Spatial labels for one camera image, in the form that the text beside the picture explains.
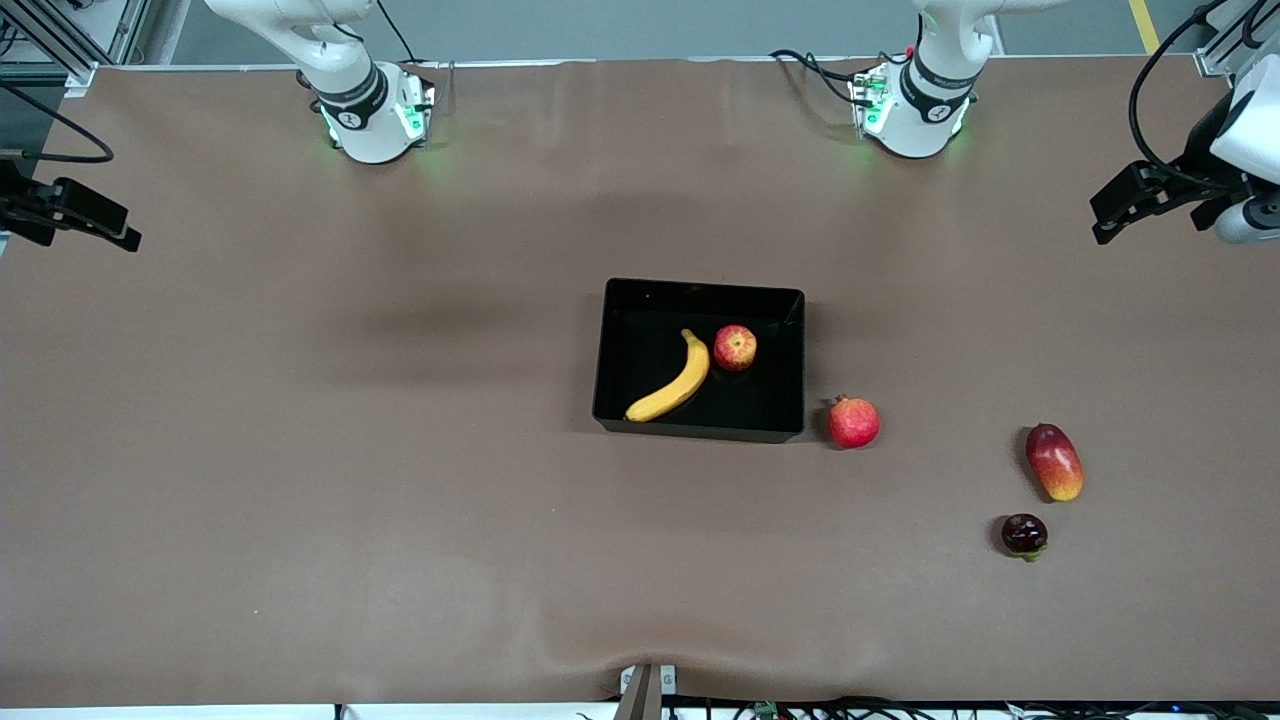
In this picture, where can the table cover mat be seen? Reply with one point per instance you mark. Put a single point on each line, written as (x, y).
(300, 500)

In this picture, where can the black plastic box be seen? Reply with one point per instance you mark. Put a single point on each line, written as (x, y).
(640, 350)

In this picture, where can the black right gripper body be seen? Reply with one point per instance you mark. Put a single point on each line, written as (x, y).
(22, 208)

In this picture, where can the red yellow mango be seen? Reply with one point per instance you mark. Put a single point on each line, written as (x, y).
(1055, 462)

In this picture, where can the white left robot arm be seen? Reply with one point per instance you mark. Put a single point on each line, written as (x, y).
(930, 90)

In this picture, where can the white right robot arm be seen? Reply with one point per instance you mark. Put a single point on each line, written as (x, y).
(350, 90)

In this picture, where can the yellow banana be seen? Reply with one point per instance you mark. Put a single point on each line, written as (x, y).
(685, 380)

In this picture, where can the dark purple mangosteen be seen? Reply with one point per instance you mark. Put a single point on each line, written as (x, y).
(1024, 534)

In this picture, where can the red pomegranate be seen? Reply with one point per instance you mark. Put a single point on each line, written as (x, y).
(853, 424)

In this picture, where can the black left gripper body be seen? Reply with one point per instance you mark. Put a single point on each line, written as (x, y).
(1192, 178)

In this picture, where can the grey metal bracket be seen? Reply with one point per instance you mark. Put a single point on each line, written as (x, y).
(645, 690)

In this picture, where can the red yellow apple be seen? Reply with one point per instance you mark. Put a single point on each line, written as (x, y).
(735, 348)

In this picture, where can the aluminium frame profile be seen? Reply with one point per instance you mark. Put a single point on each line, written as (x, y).
(60, 45)
(1225, 55)

